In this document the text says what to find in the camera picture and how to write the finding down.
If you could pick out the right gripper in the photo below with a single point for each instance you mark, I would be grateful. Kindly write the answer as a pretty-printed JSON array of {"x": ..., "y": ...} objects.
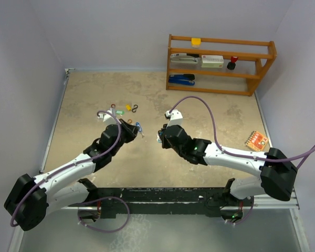
[{"x": 165, "y": 144}]

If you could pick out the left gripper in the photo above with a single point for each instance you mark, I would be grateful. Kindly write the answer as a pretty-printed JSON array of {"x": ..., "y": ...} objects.
[{"x": 130, "y": 130}]

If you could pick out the blue tag key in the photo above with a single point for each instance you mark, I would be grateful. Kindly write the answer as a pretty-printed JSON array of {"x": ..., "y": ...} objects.
[{"x": 140, "y": 130}]

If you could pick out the green tag key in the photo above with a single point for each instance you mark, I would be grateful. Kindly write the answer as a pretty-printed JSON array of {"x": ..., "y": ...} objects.
[{"x": 120, "y": 112}]

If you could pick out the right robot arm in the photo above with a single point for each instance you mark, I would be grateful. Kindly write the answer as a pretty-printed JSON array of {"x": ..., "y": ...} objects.
[{"x": 268, "y": 175}]

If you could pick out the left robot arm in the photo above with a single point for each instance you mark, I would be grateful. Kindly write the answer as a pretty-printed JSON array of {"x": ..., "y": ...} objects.
[{"x": 27, "y": 201}]

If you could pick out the black tag key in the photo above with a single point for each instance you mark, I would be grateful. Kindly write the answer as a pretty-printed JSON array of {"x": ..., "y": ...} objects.
[{"x": 158, "y": 138}]

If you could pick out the blue stapler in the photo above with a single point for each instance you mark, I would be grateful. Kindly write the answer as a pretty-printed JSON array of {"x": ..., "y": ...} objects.
[{"x": 182, "y": 79}]

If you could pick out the grey stapler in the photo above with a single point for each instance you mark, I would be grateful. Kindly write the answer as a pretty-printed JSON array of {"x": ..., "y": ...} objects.
[{"x": 184, "y": 58}]

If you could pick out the orange spiral notebook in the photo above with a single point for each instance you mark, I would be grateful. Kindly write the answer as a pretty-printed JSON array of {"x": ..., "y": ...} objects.
[{"x": 257, "y": 141}]

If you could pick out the white cardboard box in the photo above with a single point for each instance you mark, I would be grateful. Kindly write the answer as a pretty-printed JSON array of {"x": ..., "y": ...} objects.
[{"x": 212, "y": 61}]

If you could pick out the wooden shelf rack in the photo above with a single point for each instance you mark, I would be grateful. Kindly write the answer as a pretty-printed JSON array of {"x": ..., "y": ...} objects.
[{"x": 254, "y": 60}]

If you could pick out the yellow block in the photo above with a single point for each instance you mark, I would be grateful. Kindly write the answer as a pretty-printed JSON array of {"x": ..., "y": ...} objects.
[{"x": 195, "y": 42}]

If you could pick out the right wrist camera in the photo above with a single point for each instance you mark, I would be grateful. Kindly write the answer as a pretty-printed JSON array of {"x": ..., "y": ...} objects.
[{"x": 175, "y": 118}]

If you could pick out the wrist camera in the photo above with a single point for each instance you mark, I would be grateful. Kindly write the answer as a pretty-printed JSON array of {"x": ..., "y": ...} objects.
[
  {"x": 108, "y": 118},
  {"x": 175, "y": 118}
]

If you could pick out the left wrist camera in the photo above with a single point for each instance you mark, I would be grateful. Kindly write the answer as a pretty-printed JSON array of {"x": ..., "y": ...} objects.
[{"x": 108, "y": 118}]

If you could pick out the black base frame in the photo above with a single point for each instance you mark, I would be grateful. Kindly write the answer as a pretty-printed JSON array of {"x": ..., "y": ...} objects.
[{"x": 208, "y": 201}]

